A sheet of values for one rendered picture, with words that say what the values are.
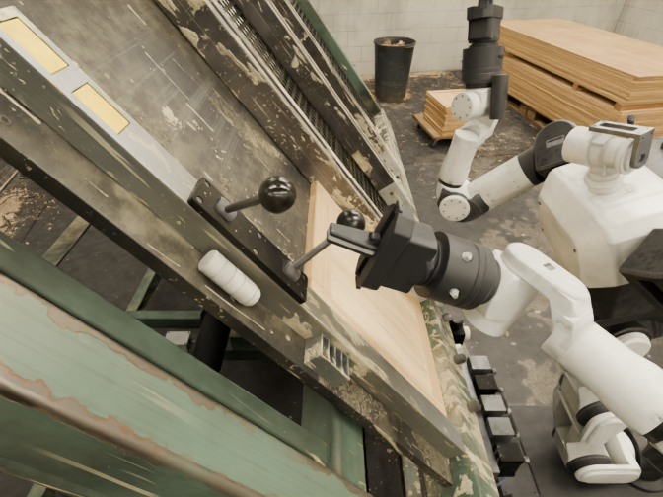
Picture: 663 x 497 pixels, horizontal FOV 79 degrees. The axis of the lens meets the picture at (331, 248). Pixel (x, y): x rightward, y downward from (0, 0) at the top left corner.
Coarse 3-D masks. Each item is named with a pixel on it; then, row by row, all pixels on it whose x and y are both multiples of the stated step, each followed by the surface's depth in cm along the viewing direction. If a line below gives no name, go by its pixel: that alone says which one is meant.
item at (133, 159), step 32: (0, 32) 34; (0, 64) 35; (32, 64) 35; (32, 96) 37; (64, 96) 37; (64, 128) 38; (96, 128) 38; (128, 128) 42; (96, 160) 41; (128, 160) 41; (160, 160) 43; (160, 192) 43; (192, 224) 45; (224, 256) 48; (288, 320) 56; (320, 320) 56; (352, 352) 60; (384, 384) 65; (416, 416) 72; (448, 448) 79
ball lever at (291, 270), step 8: (344, 216) 50; (352, 216) 50; (360, 216) 51; (344, 224) 50; (352, 224) 50; (360, 224) 50; (312, 248) 53; (320, 248) 52; (304, 256) 53; (312, 256) 52; (288, 264) 52; (296, 264) 53; (288, 272) 52; (296, 272) 53; (296, 280) 53
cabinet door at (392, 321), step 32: (320, 192) 88; (320, 224) 79; (320, 256) 72; (352, 256) 87; (320, 288) 66; (352, 288) 78; (384, 288) 94; (352, 320) 70; (384, 320) 84; (416, 320) 103; (384, 352) 76; (416, 352) 92; (416, 384) 82
